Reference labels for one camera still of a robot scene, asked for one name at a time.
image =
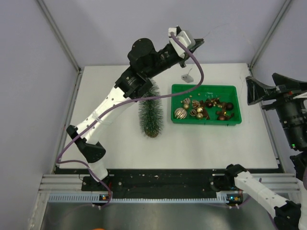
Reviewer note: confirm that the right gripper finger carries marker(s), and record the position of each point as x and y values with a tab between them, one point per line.
285	84
257	91

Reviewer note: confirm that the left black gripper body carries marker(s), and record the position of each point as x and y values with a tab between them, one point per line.
165	60

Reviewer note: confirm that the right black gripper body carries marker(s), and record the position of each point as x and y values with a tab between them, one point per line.
290	110

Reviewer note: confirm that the small green christmas tree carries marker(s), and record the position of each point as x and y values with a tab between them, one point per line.
151	117

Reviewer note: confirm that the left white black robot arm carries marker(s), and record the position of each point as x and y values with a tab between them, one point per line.
132	85

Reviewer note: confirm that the dark red bauble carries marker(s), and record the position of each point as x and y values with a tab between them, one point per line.
229	106

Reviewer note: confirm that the green plastic tray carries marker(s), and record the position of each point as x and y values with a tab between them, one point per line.
213	99

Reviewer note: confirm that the large silver gold bauble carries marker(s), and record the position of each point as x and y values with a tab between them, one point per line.
180	113

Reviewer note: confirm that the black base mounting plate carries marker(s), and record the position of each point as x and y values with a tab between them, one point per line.
159	184

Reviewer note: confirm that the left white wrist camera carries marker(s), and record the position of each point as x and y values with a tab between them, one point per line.
184	37

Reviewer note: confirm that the right aluminium frame post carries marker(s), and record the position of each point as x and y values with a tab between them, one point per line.
269	35

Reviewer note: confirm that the aluminium frame post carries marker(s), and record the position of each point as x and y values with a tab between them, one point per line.
269	35
58	34

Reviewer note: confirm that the grey slotted cable duct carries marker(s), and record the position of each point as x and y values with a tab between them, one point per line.
100	198

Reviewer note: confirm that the left aluminium frame post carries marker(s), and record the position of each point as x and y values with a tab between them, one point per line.
58	34

